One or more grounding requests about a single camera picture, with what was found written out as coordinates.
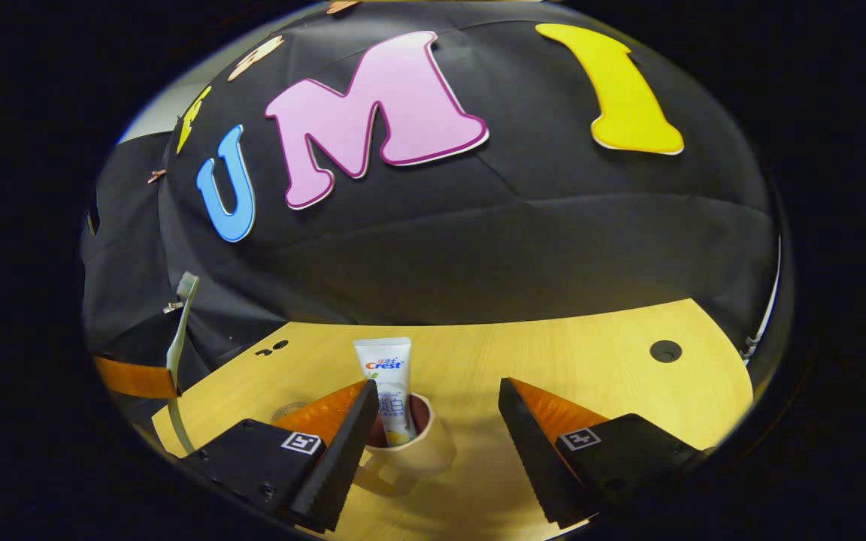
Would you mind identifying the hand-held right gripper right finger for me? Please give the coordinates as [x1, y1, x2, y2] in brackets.
[498, 377, 704, 527]

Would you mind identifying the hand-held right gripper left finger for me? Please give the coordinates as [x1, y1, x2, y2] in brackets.
[177, 379, 380, 534]

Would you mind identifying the pale green toothbrush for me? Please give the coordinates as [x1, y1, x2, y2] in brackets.
[165, 272, 201, 455]

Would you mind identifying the beige cup with handle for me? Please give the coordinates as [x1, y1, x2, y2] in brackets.
[354, 392, 456, 498]

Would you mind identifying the white toothpaste tube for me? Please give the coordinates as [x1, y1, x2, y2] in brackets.
[353, 337, 417, 448]

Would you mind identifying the wooden desktop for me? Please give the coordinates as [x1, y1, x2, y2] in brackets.
[151, 298, 755, 541]

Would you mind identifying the black backdrop cloth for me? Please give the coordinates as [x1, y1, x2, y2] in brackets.
[80, 0, 796, 395]

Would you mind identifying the thin white cable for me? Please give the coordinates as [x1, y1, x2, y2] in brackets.
[743, 237, 783, 363]

